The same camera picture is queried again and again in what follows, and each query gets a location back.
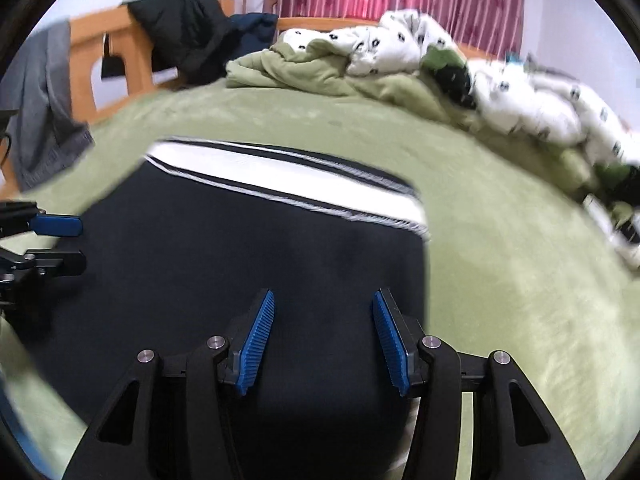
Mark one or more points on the dark blue garment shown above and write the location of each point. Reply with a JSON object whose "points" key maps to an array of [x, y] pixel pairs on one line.
{"points": [[256, 32]]}

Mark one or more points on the black jacket on bedframe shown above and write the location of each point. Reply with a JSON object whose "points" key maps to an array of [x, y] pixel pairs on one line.
{"points": [[194, 37]]}

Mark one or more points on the white flower-print duvet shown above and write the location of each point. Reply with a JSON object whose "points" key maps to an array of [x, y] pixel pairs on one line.
{"points": [[511, 97]]}

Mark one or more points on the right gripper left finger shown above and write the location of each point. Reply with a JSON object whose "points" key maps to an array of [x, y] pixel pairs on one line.
{"points": [[169, 416]]}

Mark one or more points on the green folded blanket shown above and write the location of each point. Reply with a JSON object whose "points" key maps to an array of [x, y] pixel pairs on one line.
{"points": [[324, 72]]}

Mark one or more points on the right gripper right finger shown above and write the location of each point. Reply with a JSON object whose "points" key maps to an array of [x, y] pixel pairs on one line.
{"points": [[515, 436]]}

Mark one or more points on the green bed sheet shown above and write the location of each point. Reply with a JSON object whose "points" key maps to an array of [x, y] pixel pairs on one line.
{"points": [[515, 263]]}

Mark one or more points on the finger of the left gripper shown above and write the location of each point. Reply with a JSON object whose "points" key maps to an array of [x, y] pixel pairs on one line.
{"points": [[22, 276], [24, 217]]}

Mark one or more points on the grey cloth on footboard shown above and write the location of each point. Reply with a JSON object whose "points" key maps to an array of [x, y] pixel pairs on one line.
{"points": [[46, 139]]}

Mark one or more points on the black pants white waistband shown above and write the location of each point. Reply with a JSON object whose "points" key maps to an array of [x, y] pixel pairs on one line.
{"points": [[182, 247]]}

